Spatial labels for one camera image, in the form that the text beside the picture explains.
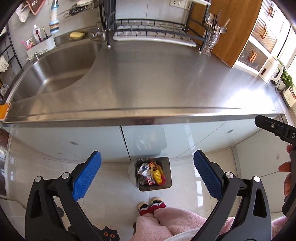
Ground steel sink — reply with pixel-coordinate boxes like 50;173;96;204
11;41;102;102

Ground red cartoon slipper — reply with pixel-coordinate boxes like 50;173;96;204
151;197;166;210
137;202;150;216

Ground black dish rack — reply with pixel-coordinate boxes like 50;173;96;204
99;1;209;50

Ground metal spoon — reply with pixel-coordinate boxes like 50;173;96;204
205;13;214;30

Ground white toothbrush holder box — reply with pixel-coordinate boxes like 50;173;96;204
26;35;56;58

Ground pink fleece trousers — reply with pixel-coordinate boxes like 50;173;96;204
129;207;287;241

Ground glass utensil holder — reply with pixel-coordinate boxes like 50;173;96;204
201;32;219;56

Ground white storage cabinet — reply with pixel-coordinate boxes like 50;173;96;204
234;1;290;75

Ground black cat floor mat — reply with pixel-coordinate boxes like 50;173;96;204
94;226;120;241

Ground person's right hand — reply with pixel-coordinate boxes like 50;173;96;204
278;144;296;197

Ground faucet with striped nozzle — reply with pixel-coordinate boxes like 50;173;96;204
49;0;59;34

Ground yellow sponge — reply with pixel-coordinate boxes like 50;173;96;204
69;32;85;40

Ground green potted plant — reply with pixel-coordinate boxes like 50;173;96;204
276;60;294;91

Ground white paper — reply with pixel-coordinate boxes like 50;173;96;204
138;163;154;185

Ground white wall socket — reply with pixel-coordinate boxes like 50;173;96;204
170;0;192;9

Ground dark trash bin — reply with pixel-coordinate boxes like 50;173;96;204
128;157;172;192

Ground wooden cutting board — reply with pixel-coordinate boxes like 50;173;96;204
189;0;262;68

